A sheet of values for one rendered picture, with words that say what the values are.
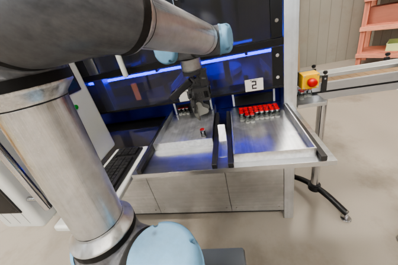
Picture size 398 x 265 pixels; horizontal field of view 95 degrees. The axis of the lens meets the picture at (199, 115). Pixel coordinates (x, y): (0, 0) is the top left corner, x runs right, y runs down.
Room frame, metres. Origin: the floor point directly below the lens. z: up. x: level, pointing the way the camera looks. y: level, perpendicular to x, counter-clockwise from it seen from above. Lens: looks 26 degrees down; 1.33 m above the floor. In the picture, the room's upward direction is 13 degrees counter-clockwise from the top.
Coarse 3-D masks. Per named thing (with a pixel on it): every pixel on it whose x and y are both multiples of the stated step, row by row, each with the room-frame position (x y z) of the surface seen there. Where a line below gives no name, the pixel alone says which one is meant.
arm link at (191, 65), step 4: (188, 60) 0.65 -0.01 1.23; (192, 60) 0.65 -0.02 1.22; (196, 60) 0.65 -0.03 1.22; (200, 60) 0.68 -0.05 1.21; (184, 64) 0.66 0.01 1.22; (188, 64) 0.65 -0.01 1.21; (192, 64) 0.65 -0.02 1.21; (196, 64) 0.65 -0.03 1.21; (200, 64) 0.67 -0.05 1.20; (184, 68) 0.66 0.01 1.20; (188, 68) 0.65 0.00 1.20; (192, 68) 0.65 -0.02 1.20; (196, 68) 0.65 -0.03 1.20; (200, 68) 0.67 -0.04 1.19; (184, 72) 0.68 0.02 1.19; (188, 72) 0.66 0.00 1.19
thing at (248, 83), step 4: (248, 80) 0.84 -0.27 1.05; (252, 80) 0.83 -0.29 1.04; (256, 80) 0.83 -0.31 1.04; (260, 80) 0.83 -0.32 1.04; (248, 84) 0.84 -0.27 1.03; (252, 84) 0.83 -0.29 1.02; (256, 84) 0.83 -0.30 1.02; (260, 84) 0.83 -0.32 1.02; (248, 88) 0.84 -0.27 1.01; (260, 88) 0.83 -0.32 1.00
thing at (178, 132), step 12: (168, 120) 0.91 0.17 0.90; (180, 120) 0.92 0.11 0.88; (192, 120) 0.89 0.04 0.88; (204, 120) 0.85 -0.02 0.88; (168, 132) 0.81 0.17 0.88; (180, 132) 0.78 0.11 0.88; (192, 132) 0.76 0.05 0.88; (156, 144) 0.68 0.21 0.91; (168, 144) 0.67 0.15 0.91; (180, 144) 0.66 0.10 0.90; (192, 144) 0.64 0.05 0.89; (204, 144) 0.63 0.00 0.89
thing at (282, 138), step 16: (288, 112) 0.71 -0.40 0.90; (240, 128) 0.70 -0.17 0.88; (256, 128) 0.67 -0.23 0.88; (272, 128) 0.64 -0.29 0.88; (288, 128) 0.62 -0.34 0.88; (240, 144) 0.58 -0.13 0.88; (256, 144) 0.56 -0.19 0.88; (272, 144) 0.54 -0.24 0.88; (288, 144) 0.52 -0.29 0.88; (304, 144) 0.50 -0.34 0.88; (240, 160) 0.49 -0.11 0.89; (256, 160) 0.48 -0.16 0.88
